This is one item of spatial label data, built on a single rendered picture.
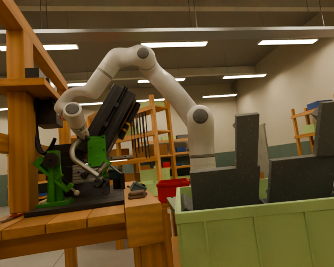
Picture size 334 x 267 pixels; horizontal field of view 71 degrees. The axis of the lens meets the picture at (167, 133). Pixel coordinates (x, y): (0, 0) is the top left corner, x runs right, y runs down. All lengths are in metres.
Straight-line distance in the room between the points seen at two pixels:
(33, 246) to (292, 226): 0.90
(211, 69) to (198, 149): 8.79
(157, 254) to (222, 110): 10.93
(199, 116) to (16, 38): 1.09
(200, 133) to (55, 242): 0.72
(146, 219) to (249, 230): 0.56
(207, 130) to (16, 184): 0.98
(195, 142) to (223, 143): 10.40
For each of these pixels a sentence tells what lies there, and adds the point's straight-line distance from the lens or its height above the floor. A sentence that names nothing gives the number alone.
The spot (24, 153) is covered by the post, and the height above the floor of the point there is 1.17.
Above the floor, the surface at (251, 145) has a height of 1.07.
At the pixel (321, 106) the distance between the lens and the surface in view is 0.58.
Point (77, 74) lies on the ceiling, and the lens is 9.31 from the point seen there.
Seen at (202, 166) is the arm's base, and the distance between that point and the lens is 1.07.
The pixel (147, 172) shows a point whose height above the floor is 0.90.
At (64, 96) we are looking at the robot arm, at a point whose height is 1.42.
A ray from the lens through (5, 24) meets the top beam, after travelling 1.59.
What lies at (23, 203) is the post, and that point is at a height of 0.92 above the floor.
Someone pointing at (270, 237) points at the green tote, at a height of 0.90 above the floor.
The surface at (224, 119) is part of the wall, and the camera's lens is 11.67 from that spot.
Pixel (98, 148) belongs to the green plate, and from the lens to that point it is 1.58.
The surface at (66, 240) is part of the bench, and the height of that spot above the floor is 0.79.
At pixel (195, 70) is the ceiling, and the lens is 9.57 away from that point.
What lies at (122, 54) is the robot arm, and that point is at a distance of 1.22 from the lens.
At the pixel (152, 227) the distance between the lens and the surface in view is 0.96.
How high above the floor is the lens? 1.05
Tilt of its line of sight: 7 degrees up
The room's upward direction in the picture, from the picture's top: 6 degrees counter-clockwise
